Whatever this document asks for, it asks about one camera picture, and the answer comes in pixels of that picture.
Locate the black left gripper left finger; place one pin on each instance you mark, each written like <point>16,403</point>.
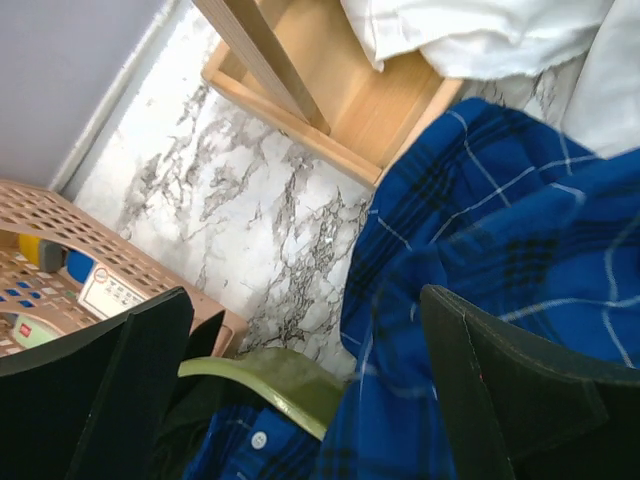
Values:
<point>89,405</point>

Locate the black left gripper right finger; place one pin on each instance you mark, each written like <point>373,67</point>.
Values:
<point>517,406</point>

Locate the blue plaid shirt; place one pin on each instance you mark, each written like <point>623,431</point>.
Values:
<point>513,217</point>

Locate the white hanging shirt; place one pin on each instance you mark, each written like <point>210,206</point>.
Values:
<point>572,64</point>

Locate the wooden hanger stand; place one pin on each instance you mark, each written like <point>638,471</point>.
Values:
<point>298,66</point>

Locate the black garment in basket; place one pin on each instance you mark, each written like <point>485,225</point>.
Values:
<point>220,431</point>

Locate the boxes in organizer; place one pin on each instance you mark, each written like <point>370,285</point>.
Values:
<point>48,291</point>

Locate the pink plastic file organizer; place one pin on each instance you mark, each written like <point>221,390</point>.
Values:
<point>40,213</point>

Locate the green laundry basket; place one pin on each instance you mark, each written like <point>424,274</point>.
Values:
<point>294,384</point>

